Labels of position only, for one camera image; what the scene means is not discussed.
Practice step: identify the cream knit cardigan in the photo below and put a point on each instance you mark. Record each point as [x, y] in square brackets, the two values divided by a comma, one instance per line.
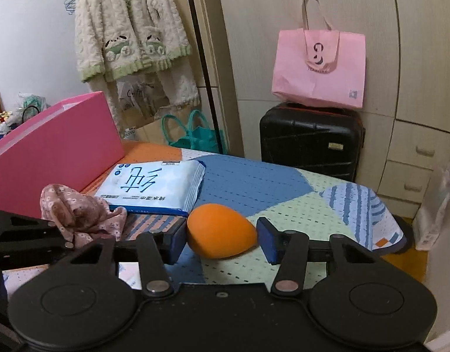
[118, 38]

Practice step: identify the teal tote bag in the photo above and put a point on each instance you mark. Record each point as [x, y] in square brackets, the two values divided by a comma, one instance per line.
[198, 135]

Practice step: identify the large wet wipes pack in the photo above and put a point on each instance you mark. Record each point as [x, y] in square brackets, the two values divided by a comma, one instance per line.
[157, 187]

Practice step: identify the beige wooden wardrobe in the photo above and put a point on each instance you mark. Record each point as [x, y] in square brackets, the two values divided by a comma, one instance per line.
[387, 59]

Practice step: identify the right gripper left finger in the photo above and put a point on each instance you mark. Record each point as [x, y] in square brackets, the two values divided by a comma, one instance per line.
[141, 262]

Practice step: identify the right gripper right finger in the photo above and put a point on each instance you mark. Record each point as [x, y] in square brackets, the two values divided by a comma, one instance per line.
[291, 251]

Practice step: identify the pink floral fabric scrunchie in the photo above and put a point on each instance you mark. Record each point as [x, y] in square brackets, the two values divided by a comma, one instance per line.
[80, 218]

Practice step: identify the black suitcase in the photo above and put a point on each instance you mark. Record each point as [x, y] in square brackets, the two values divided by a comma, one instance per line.
[327, 141]

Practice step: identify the flower bouquet clutter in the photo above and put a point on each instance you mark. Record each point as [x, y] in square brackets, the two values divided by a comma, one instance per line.
[28, 106]

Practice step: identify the patchwork patterned tablecloth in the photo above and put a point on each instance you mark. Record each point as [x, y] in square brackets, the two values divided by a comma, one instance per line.
[291, 198]

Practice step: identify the blue clothes hangers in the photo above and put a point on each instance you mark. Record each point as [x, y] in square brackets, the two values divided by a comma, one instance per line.
[69, 6]

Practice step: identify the white plastic bag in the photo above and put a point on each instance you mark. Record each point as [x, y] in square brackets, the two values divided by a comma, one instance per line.
[430, 216]

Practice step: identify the orange soft egg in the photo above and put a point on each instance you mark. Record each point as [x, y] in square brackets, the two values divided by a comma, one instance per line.
[216, 232]

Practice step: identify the pink tote bag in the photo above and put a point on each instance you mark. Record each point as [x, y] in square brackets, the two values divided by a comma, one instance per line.
[320, 67]

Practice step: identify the pink cardboard box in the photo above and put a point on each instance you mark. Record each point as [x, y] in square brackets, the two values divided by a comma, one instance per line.
[70, 143]

